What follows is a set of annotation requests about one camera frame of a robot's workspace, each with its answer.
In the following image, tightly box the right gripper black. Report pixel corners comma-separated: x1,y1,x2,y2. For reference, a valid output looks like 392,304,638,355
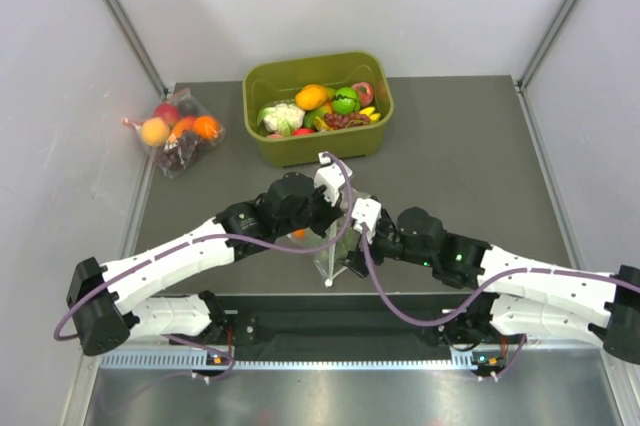
337,217,435,280

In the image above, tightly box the polka dot zip top bag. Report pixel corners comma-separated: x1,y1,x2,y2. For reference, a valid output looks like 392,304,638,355
288,179,370,288

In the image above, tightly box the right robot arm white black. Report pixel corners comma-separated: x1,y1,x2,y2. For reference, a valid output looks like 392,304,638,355
349,200,639,364

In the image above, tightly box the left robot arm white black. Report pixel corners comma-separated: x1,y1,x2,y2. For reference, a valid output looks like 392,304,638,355
63,166,353,356

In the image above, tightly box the fake purple grapes bunch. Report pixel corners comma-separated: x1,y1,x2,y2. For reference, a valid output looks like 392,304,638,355
323,113,371,130

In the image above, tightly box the fake cauliflower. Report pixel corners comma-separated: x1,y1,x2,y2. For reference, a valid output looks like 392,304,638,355
257,102,305,137

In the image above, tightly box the fake yellow banana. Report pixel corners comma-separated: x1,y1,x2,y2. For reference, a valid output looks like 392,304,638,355
359,106,382,124

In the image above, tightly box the fake green apple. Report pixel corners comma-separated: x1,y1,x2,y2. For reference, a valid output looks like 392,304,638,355
332,87,361,115

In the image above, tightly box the fake orange mango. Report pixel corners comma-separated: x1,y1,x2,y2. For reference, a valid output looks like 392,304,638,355
294,84,329,111

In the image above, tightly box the fake pink apple slice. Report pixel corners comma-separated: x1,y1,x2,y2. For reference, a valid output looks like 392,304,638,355
351,82,375,107

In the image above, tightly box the clear bag of fake fruit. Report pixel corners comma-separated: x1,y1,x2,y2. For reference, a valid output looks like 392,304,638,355
121,88,226,179

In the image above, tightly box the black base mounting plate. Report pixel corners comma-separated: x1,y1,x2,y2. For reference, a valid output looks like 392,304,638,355
169,290,531,362

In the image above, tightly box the green plastic bin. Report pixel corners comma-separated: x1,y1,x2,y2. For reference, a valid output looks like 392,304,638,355
243,52,394,167

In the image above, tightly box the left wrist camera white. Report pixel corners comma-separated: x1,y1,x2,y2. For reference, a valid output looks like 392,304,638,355
314,151,353,206

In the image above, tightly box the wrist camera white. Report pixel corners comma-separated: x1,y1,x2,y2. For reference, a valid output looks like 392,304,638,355
351,198,382,237
314,151,353,206

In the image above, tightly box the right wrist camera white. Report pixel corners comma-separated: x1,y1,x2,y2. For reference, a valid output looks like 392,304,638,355
351,198,382,237

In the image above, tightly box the grey slotted cable duct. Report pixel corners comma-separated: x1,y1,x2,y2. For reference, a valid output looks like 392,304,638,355
99,348,506,371

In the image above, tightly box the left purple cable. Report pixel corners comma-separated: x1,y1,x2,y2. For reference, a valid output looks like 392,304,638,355
53,153,354,342

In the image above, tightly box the right aluminium frame post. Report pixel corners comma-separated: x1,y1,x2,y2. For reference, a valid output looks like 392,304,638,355
514,0,581,95

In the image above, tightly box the aluminium frame post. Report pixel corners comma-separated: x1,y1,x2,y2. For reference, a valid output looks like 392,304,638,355
514,0,581,95
102,0,169,96

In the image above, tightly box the left aluminium frame post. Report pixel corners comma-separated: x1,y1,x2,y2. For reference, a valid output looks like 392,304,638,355
102,0,169,96

